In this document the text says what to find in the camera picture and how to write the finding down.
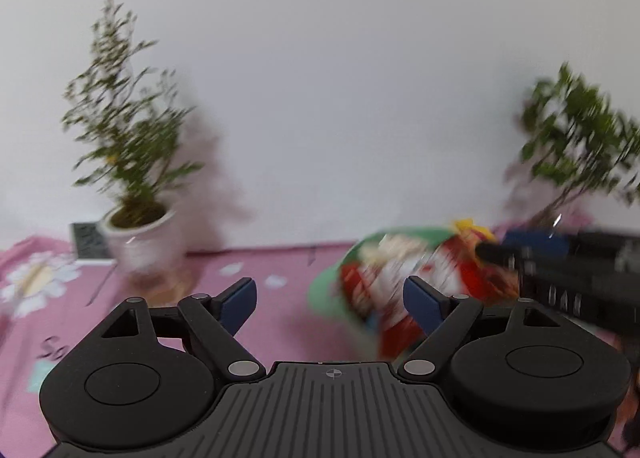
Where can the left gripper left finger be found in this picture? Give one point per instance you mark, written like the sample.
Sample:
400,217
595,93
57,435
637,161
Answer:
212,323

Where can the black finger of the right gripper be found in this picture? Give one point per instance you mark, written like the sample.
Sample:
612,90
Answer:
592,276

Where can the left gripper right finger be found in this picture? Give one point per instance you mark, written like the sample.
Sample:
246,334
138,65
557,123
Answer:
445,321

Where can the green plastic basket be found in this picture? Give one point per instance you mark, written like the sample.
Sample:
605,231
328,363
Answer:
399,253

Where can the dark red snack packet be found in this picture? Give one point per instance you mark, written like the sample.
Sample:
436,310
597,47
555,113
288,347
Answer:
356,279

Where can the leafy plant in glass vase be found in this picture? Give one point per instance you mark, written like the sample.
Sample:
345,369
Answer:
577,145

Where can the small digital clock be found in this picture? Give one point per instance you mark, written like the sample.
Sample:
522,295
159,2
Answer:
90,247

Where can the pink printed tablecloth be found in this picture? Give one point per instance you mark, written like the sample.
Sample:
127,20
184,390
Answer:
89,370

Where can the thin plant in white pot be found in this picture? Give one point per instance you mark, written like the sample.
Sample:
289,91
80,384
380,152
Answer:
130,121

